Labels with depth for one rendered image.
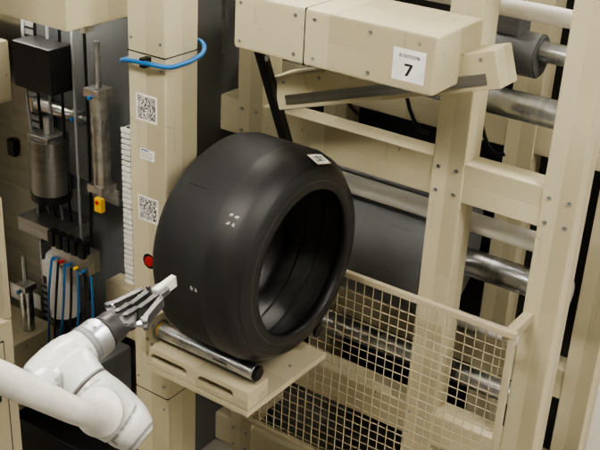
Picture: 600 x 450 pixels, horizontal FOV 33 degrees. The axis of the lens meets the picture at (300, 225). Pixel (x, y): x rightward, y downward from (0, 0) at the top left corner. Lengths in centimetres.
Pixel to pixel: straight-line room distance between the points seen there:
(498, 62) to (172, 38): 81
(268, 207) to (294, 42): 48
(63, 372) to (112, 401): 13
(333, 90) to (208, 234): 60
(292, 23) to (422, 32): 37
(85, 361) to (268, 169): 66
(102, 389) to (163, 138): 82
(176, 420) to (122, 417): 105
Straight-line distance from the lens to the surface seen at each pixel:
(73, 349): 219
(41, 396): 197
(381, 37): 253
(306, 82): 285
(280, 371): 287
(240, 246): 242
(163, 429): 315
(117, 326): 226
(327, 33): 261
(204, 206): 247
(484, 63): 256
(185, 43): 266
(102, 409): 207
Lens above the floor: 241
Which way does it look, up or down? 26 degrees down
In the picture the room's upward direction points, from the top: 3 degrees clockwise
